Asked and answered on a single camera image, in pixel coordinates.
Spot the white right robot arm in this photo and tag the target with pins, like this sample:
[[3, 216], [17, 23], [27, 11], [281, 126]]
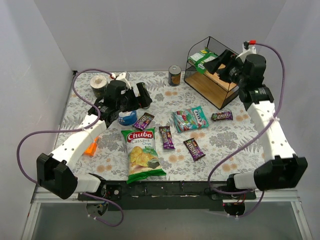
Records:
[[283, 168]]

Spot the black wire wooden shelf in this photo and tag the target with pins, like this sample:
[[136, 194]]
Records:
[[216, 91]]

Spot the teal Fox's candy bag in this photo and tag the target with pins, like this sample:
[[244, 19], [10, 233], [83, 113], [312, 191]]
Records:
[[190, 119]]

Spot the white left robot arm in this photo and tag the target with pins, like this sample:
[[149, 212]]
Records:
[[55, 170]]

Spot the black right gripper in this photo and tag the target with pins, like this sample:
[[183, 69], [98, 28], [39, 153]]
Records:
[[223, 66]]

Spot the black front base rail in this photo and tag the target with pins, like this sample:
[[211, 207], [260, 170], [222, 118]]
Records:
[[168, 195]]

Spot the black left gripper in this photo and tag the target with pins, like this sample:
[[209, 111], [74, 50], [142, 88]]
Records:
[[136, 99]]

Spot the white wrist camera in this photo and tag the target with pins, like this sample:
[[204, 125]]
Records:
[[248, 48], [124, 77]]

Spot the purple m&m bag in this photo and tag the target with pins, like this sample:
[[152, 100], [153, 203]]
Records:
[[194, 149], [143, 121], [221, 116], [167, 139]]

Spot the green candy bag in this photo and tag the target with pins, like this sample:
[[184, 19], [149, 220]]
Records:
[[201, 57]]

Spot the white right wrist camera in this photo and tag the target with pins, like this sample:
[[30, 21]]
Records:
[[248, 48]]

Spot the green Chuba chips bag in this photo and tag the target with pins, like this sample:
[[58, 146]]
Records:
[[142, 156]]

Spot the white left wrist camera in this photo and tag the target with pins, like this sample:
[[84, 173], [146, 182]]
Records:
[[124, 77]]

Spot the purple M&M bag front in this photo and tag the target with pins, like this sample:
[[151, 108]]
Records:
[[194, 149]]

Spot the orange smiley snack box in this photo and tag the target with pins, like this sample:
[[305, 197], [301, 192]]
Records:
[[91, 150]]

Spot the dark tin can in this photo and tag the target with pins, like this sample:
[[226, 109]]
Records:
[[174, 75]]

